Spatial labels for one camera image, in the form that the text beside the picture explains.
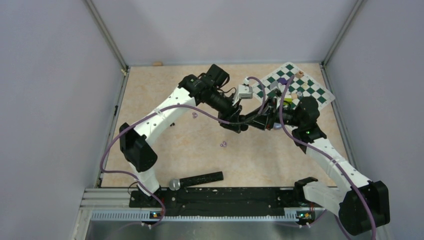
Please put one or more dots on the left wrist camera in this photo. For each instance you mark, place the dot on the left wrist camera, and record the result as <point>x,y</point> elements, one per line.
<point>243,92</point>

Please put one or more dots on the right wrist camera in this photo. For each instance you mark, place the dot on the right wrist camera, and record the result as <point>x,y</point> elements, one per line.
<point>277,86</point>

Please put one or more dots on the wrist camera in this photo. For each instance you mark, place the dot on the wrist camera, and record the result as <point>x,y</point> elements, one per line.
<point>243,92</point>
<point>277,86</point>

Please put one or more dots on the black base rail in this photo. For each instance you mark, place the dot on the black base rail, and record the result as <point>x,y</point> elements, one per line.
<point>219,201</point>

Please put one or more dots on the purple block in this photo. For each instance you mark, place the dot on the purple block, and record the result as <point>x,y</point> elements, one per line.
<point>282,81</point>

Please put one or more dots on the yellow green block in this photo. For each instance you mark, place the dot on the yellow green block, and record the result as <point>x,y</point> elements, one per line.
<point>291,100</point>

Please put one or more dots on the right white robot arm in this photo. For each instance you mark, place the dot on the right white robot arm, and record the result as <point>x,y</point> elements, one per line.
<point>360,204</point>

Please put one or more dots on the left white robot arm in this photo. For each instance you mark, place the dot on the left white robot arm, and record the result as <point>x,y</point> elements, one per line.
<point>136,144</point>

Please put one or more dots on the small wooden cube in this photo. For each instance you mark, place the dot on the small wooden cube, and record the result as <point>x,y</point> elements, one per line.
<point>299,74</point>

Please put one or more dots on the cork stopper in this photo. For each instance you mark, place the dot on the cork stopper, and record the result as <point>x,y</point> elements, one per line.
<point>157,64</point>

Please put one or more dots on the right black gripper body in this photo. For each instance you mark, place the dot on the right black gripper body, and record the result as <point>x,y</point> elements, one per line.
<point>288,116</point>

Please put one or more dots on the black microphone silver head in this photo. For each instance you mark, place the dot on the black microphone silver head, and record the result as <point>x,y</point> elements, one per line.
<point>178,183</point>

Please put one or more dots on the green white chessboard mat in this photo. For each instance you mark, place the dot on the green white chessboard mat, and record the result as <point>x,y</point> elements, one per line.
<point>320,93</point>

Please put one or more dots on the grey purple charging case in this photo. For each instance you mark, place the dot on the grey purple charging case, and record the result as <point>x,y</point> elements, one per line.
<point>277,126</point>

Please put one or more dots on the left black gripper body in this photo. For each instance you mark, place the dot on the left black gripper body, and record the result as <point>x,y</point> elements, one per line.
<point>224,106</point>

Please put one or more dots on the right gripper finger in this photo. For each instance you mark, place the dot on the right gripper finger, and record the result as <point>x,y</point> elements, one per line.
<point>262,123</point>
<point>256,114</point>

